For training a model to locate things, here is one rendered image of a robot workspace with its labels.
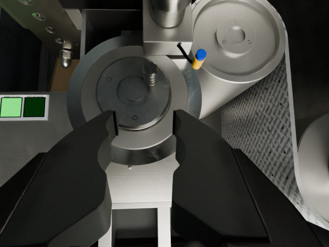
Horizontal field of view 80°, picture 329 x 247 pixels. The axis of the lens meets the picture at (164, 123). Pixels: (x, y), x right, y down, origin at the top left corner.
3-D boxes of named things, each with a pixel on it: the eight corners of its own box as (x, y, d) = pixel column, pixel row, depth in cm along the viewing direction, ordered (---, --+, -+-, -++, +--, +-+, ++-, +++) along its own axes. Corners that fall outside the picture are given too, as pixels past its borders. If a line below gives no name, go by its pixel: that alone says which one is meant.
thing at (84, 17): (89, -79, 25) (84, 59, 22) (121, 32, 48) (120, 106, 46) (85, -79, 25) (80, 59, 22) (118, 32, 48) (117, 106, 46)
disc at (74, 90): (199, 34, 23) (205, 163, 21) (198, 37, 24) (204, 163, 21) (69, 33, 22) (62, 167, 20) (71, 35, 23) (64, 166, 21)
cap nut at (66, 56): (70, 49, 54) (69, 65, 53) (75, 56, 58) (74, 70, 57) (56, 49, 54) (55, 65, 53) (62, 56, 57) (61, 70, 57)
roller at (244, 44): (280, -11, 24) (291, 83, 23) (216, 71, 50) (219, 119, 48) (184, -13, 24) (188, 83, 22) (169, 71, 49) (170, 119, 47)
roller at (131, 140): (186, 45, 22) (190, 148, 21) (169, 102, 48) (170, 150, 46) (82, 44, 22) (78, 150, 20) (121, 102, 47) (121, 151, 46)
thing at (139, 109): (80, 80, 20) (143, 42, 20) (87, 87, 22) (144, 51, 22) (122, 143, 19) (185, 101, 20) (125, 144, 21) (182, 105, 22)
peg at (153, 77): (139, 65, 17) (152, 57, 17) (141, 77, 20) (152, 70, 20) (148, 78, 17) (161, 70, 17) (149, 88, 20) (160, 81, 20)
